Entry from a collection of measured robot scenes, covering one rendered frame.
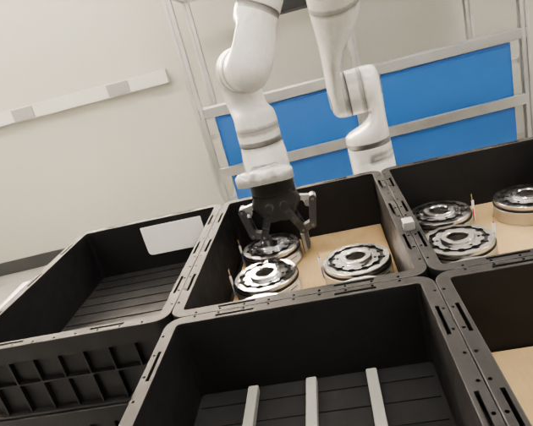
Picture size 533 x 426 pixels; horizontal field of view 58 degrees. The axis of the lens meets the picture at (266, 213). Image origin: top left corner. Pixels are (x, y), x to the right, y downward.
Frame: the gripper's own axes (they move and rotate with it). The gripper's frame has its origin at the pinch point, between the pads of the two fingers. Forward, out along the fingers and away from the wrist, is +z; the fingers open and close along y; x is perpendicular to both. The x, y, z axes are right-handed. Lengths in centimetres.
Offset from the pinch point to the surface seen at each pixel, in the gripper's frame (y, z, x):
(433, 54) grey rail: -68, -6, -180
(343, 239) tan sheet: -9.6, 2.3, -3.4
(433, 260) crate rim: -19.5, -7.8, 28.5
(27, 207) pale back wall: 216, 38, -242
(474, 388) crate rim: -18, -8, 48
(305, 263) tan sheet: -2.7, 2.3, 3.3
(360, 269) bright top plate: -11.6, -0.9, 14.6
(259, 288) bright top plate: 3.7, -0.6, 14.5
